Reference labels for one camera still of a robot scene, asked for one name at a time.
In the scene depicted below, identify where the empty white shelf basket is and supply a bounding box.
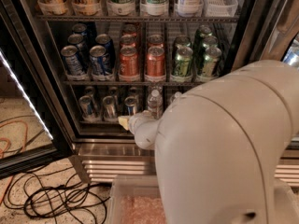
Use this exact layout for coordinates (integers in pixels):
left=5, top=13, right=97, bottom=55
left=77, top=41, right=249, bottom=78
left=204, top=0, right=238, bottom=17

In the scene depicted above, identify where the black cable on floor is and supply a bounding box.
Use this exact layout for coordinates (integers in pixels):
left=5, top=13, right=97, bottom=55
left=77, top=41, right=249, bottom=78
left=3, top=161, right=111, bottom=224

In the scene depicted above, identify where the steel fridge base grille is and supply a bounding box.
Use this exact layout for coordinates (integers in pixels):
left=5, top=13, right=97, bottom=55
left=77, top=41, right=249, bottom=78
left=78, top=141, right=299, bottom=188

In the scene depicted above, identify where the left clear plastic bin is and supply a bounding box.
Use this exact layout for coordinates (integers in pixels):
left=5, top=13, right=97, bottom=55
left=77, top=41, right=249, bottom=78
left=107, top=175, right=166, bottom=224

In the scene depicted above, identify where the orange cable on floor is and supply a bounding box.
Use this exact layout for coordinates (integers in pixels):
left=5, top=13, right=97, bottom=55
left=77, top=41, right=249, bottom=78
left=0, top=119, right=30, bottom=203

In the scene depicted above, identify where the open glass fridge door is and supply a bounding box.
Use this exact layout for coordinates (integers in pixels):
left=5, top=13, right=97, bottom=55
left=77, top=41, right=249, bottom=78
left=0, top=0, right=72, bottom=178

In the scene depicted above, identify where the green soda can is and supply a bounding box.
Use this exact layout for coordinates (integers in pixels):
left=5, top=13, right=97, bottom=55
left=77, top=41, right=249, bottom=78
left=198, top=47, right=221, bottom=77
left=172, top=47, right=192, bottom=77

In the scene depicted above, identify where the redbull can front left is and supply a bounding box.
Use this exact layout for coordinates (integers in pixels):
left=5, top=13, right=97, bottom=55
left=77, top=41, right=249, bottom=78
left=78, top=95, right=97, bottom=119

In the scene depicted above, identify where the redbull can front middle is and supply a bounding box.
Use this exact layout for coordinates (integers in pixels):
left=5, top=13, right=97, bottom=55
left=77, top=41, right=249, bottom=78
left=103, top=96, right=118, bottom=119

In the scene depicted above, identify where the right clear plastic bin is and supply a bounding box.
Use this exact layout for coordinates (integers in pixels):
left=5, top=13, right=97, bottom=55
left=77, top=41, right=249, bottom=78
left=274, top=179, right=299, bottom=224

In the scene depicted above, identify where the orange soda can front left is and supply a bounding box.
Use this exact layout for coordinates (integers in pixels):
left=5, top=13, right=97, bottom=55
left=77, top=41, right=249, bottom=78
left=120, top=46, right=139, bottom=77

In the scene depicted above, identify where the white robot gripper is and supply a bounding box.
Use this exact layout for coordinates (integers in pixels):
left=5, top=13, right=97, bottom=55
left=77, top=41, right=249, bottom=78
left=118, top=110, right=160, bottom=150

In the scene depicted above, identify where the blue pepsi can front right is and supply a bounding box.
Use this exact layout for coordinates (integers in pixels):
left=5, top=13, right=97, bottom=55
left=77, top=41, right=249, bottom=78
left=90, top=45, right=113, bottom=76

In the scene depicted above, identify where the orange soda can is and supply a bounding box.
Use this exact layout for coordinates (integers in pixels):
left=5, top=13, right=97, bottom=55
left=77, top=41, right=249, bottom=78
left=120, top=46, right=139, bottom=77
left=147, top=46, right=165, bottom=77

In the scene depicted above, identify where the clear plastic bin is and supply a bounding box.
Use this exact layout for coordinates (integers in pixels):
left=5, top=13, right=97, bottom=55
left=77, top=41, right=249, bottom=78
left=274, top=179, right=299, bottom=224
left=107, top=175, right=166, bottom=224

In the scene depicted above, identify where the green soda can front left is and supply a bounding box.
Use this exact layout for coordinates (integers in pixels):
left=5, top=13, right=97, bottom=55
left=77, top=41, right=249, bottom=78
left=172, top=47, right=192, bottom=77

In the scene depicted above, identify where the blue silver redbull can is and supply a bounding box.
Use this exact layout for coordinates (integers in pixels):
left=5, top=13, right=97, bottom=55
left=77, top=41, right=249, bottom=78
left=124, top=96, right=138, bottom=116

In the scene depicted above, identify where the water bottle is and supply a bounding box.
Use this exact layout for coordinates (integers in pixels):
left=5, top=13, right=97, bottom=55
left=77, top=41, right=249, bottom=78
left=169, top=91, right=182, bottom=104
left=147, top=90, right=163, bottom=119

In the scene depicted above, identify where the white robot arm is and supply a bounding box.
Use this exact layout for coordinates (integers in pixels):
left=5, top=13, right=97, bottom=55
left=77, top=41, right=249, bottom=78
left=121, top=60, right=299, bottom=224

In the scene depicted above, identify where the orange soda can front right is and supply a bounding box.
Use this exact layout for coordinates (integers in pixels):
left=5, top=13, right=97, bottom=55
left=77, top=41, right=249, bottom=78
left=147, top=46, right=165, bottom=77

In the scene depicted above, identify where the water bottle front middle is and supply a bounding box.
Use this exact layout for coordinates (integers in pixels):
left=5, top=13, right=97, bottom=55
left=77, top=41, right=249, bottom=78
left=169, top=91, right=182, bottom=104

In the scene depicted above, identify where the water bottle front left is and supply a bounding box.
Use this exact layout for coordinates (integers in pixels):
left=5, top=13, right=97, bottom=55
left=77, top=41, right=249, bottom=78
left=147, top=90, right=163, bottom=119

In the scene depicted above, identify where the blue pepsi can front left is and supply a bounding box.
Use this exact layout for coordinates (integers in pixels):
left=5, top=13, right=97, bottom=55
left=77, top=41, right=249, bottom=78
left=61, top=45, right=86, bottom=77

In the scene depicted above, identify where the green soda can front right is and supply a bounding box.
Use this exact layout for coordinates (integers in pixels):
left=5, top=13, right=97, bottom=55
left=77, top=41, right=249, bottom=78
left=198, top=47, right=221, bottom=77

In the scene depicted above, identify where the blue pepsi can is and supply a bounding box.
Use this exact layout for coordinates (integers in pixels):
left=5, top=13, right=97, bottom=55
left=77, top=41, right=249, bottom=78
left=90, top=45, right=113, bottom=76
left=61, top=45, right=86, bottom=77

